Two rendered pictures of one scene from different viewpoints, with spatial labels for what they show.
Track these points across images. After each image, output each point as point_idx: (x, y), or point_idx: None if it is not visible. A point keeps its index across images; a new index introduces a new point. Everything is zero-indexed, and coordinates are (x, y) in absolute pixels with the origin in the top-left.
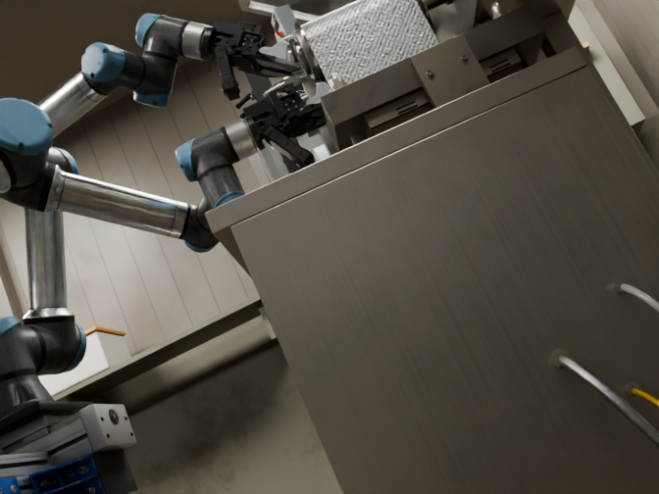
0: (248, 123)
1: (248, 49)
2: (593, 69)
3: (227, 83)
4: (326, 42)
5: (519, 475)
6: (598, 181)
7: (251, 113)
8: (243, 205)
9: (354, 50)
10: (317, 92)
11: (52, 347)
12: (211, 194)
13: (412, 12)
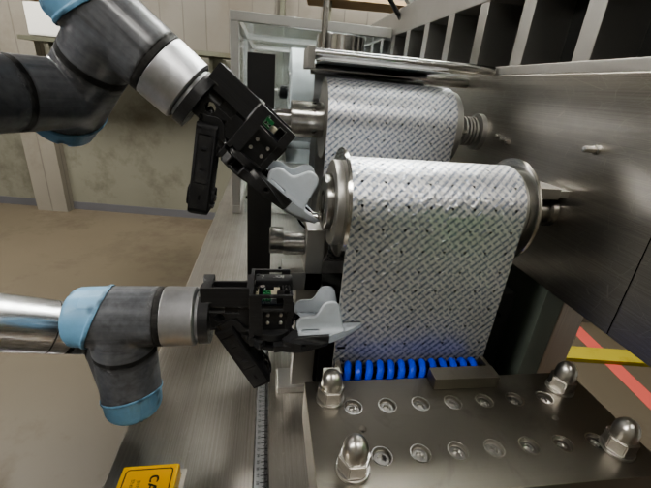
0: (199, 324)
1: (254, 171)
2: (577, 326)
3: (196, 199)
4: (372, 235)
5: None
6: None
7: (210, 300)
8: None
9: (401, 266)
10: (319, 315)
11: None
12: (103, 392)
13: (503, 251)
